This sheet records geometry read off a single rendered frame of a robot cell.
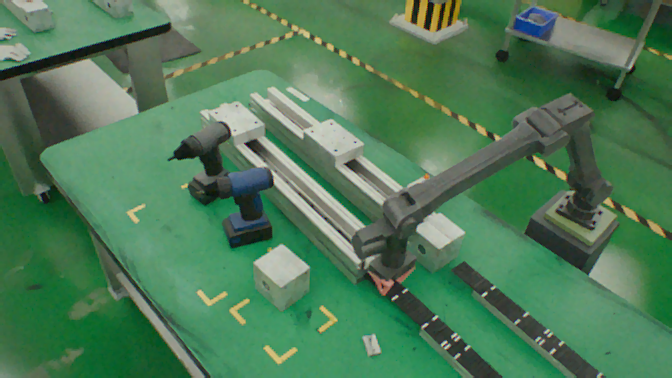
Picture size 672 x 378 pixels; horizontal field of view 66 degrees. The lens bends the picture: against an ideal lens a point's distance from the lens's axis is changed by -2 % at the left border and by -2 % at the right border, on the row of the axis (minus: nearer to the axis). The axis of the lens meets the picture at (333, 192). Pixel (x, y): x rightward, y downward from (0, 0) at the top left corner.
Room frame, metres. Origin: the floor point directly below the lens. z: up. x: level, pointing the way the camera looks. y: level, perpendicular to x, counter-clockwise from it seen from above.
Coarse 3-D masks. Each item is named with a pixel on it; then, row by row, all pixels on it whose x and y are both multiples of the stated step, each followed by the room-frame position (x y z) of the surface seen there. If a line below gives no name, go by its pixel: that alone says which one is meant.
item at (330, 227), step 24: (240, 144) 1.28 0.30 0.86; (264, 144) 1.29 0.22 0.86; (240, 168) 1.26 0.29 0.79; (288, 168) 1.19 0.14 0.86; (264, 192) 1.15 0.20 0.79; (288, 192) 1.08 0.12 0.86; (312, 192) 1.10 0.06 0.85; (288, 216) 1.06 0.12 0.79; (312, 216) 0.99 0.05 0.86; (336, 216) 1.02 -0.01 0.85; (312, 240) 0.98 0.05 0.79; (336, 240) 0.91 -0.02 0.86; (336, 264) 0.90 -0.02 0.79; (360, 264) 0.85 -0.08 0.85
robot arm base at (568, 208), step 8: (576, 192) 1.16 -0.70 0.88; (568, 200) 1.16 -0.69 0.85; (576, 200) 1.14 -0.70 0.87; (560, 208) 1.17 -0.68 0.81; (568, 208) 1.15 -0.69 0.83; (576, 208) 1.13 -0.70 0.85; (584, 208) 1.12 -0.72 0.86; (592, 208) 1.12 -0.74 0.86; (568, 216) 1.13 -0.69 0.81; (576, 216) 1.12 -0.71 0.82; (584, 216) 1.11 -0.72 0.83; (592, 216) 1.12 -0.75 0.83; (600, 216) 1.13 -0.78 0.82; (584, 224) 1.10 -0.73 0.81; (592, 224) 1.11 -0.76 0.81
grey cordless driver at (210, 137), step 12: (204, 132) 1.15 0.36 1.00; (216, 132) 1.16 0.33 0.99; (228, 132) 1.19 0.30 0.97; (180, 144) 1.10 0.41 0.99; (192, 144) 1.10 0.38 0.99; (204, 144) 1.12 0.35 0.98; (216, 144) 1.14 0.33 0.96; (180, 156) 1.07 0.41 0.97; (192, 156) 1.09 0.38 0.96; (204, 156) 1.13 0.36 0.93; (216, 156) 1.16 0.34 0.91; (204, 168) 1.14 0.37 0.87; (216, 168) 1.15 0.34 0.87; (192, 180) 1.14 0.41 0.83; (204, 180) 1.12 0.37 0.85; (192, 192) 1.11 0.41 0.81; (204, 204) 1.09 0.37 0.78
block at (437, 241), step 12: (444, 216) 1.02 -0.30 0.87; (420, 228) 0.97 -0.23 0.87; (432, 228) 0.97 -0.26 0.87; (444, 228) 0.98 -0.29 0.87; (456, 228) 0.98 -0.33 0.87; (420, 240) 0.95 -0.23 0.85; (432, 240) 0.93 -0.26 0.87; (444, 240) 0.93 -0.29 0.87; (456, 240) 0.95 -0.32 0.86; (420, 252) 0.94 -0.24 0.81; (432, 252) 0.91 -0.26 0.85; (444, 252) 0.92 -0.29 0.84; (456, 252) 0.96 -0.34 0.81; (432, 264) 0.91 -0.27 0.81; (444, 264) 0.93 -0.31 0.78
